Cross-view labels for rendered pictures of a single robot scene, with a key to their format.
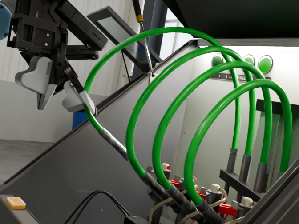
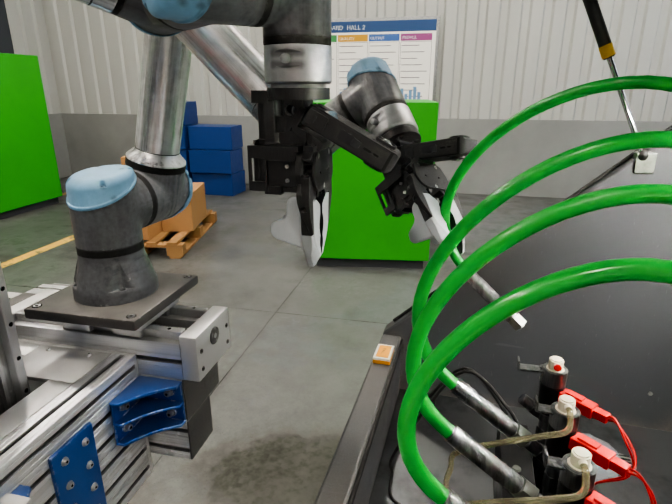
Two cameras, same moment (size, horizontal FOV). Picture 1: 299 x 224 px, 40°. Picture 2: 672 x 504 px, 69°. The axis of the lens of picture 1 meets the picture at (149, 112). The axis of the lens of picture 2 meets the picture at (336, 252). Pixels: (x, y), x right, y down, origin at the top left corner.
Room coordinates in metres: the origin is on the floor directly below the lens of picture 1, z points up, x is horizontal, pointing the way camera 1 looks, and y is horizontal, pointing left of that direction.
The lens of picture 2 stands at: (0.37, -0.28, 1.41)
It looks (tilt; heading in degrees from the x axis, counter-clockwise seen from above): 19 degrees down; 50
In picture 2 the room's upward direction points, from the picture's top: straight up
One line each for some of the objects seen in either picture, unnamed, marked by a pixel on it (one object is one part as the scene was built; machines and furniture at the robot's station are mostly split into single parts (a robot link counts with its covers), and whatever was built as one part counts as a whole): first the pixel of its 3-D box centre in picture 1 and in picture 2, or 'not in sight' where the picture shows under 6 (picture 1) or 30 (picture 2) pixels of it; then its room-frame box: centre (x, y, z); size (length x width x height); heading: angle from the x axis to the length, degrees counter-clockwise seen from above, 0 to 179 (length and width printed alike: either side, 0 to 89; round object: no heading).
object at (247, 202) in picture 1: (247, 206); not in sight; (0.69, -0.19, 1.10); 0.02 x 0.02 x 0.03
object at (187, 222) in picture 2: not in sight; (154, 198); (2.00, 4.38, 0.39); 1.20 x 0.85 x 0.79; 49
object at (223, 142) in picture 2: not in sight; (194, 147); (3.27, 6.23, 0.61); 1.26 x 0.48 x 1.22; 127
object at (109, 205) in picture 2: not in sight; (107, 205); (0.62, 0.67, 1.20); 0.13 x 0.12 x 0.14; 33
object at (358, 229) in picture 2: not in sight; (371, 180); (3.29, 2.74, 0.65); 0.95 x 0.86 x 1.30; 135
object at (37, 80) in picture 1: (37, 82); (294, 232); (0.70, 0.20, 1.24); 0.06 x 0.03 x 0.09; 124
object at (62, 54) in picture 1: (54, 58); (308, 197); (0.71, 0.18, 1.29); 0.05 x 0.02 x 0.09; 34
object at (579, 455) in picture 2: (215, 192); (579, 465); (0.76, -0.15, 1.10); 0.02 x 0.02 x 0.03
